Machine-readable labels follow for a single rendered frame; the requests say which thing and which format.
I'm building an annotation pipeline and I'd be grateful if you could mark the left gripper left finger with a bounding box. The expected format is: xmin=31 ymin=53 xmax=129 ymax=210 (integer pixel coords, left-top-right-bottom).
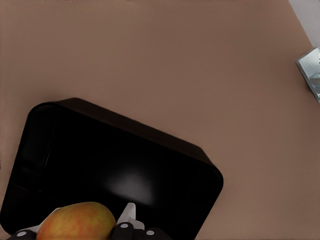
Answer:
xmin=6 ymin=223 xmax=42 ymax=240

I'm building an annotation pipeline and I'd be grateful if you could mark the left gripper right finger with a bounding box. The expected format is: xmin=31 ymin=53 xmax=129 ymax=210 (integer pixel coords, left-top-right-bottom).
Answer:
xmin=109 ymin=202 xmax=173 ymax=240

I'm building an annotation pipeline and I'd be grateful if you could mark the red yellow apple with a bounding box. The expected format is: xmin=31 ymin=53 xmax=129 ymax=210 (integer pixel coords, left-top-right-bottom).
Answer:
xmin=36 ymin=201 xmax=117 ymax=240

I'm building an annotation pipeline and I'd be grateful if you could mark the black storage box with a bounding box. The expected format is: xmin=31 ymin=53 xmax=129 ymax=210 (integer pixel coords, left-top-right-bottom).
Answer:
xmin=0 ymin=97 xmax=224 ymax=240

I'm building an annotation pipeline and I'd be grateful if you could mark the silver frame post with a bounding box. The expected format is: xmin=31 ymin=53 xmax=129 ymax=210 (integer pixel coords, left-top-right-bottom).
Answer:
xmin=295 ymin=46 xmax=320 ymax=104

